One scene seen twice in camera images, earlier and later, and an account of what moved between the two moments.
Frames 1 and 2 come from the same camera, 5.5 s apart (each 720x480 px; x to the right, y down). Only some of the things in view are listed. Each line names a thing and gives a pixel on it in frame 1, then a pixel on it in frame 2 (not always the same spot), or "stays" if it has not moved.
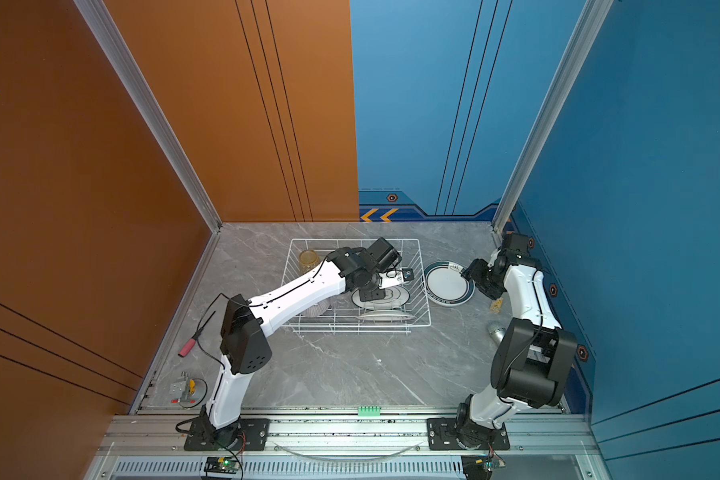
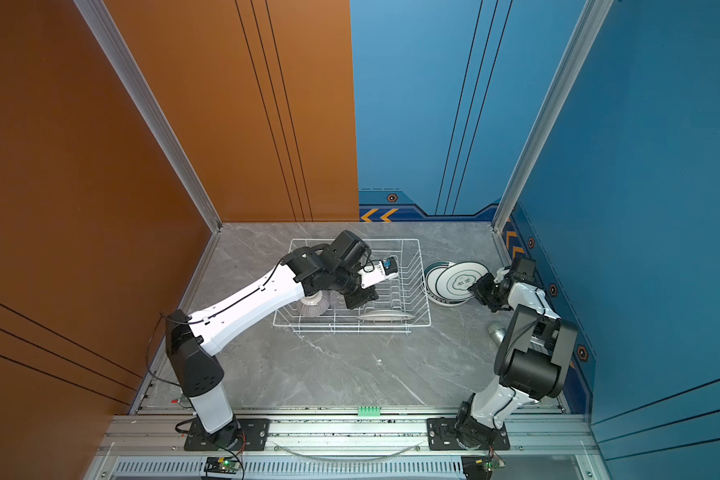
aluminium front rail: (348, 435) stays
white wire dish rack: (405, 305) stays
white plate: (395, 296) -> (455, 279)
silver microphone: (497, 330) stays
